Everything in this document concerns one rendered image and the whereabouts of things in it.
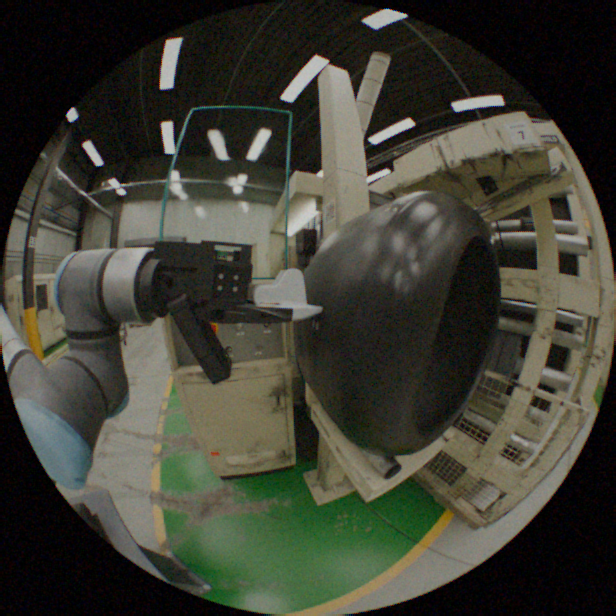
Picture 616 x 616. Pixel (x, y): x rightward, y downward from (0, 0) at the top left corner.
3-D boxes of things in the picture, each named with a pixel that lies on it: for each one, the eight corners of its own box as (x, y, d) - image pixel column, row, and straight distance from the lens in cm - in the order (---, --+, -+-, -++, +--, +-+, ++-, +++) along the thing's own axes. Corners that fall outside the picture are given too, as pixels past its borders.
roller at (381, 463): (332, 390, 65) (322, 399, 65) (325, 383, 62) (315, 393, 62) (404, 467, 47) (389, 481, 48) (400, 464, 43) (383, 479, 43)
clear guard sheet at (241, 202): (160, 285, 85) (191, 110, 127) (287, 279, 79) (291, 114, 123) (158, 285, 83) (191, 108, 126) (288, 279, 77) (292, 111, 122)
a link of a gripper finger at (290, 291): (337, 274, 21) (256, 263, 19) (330, 323, 22) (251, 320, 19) (325, 274, 24) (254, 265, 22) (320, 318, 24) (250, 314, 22)
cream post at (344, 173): (315, 478, 144) (316, 77, 140) (333, 472, 147) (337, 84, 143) (323, 493, 139) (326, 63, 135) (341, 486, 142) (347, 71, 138)
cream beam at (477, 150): (395, 190, 80) (391, 160, 88) (430, 207, 99) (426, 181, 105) (548, 149, 67) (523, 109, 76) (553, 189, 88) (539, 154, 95)
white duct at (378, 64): (324, 191, 143) (368, 53, 171) (339, 194, 149) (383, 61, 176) (331, 195, 132) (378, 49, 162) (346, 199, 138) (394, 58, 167)
